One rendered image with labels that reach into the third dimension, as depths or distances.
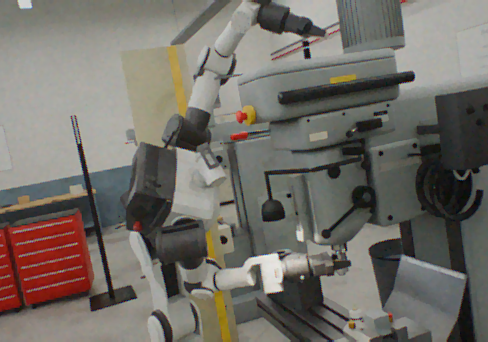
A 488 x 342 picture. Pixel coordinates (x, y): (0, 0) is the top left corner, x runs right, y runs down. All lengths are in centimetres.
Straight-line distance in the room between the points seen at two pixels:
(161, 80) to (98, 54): 744
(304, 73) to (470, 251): 80
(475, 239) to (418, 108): 46
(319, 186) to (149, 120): 184
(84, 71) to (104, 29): 98
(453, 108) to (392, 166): 28
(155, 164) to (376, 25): 82
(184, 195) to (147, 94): 168
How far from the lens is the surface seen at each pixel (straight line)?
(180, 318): 190
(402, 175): 155
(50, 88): 1040
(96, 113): 1036
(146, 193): 145
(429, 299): 183
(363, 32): 158
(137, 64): 312
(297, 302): 194
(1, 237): 602
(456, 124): 136
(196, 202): 149
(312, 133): 137
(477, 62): 671
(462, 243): 170
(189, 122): 166
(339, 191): 145
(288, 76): 134
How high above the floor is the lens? 175
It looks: 6 degrees down
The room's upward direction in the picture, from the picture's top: 10 degrees counter-clockwise
